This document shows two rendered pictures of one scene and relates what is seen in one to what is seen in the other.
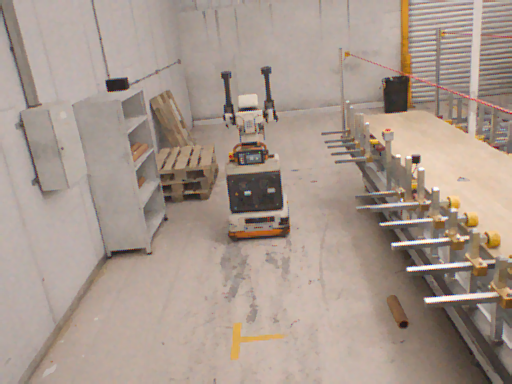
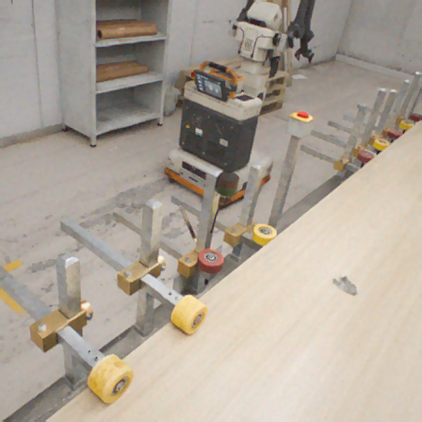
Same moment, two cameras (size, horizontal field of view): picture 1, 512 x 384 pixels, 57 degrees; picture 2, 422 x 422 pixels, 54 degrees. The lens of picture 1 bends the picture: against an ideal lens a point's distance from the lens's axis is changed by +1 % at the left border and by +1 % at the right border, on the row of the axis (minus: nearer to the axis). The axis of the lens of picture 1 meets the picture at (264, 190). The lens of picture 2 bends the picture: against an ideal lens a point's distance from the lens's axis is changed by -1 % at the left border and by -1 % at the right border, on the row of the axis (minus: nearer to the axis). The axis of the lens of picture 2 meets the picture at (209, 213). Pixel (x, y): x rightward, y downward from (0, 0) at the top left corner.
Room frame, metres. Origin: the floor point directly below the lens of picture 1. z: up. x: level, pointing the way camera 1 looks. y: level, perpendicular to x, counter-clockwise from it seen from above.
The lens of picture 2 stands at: (1.97, -1.50, 1.72)
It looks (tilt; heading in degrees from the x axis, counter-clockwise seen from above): 33 degrees down; 31
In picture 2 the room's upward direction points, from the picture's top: 10 degrees clockwise
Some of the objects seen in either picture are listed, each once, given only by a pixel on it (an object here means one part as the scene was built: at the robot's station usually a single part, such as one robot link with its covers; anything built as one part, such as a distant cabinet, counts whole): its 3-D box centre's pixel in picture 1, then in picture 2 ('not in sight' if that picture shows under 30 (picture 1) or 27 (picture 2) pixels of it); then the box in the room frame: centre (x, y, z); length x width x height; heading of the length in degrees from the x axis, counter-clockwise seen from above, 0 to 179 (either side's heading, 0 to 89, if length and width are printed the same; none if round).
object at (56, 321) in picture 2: (436, 219); (62, 322); (2.36, -0.93, 0.95); 0.14 x 0.06 x 0.05; 178
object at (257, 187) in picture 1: (254, 178); (221, 119); (4.53, 0.09, 0.59); 0.55 x 0.34 x 0.83; 87
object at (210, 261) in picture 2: not in sight; (208, 269); (2.84, -1.00, 0.85); 0.08 x 0.08 x 0.11
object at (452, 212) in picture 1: (451, 251); not in sight; (2.13, -0.92, 0.87); 0.04 x 0.04 x 0.48; 88
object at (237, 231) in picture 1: (259, 213); (219, 166); (4.62, 0.08, 0.16); 0.67 x 0.64 x 0.25; 177
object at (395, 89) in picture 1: (395, 94); not in sight; (9.75, -2.92, 0.36); 0.59 x 0.58 x 0.73; 178
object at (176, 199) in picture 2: (386, 194); (217, 221); (3.09, -0.86, 0.84); 0.43 x 0.03 x 0.04; 88
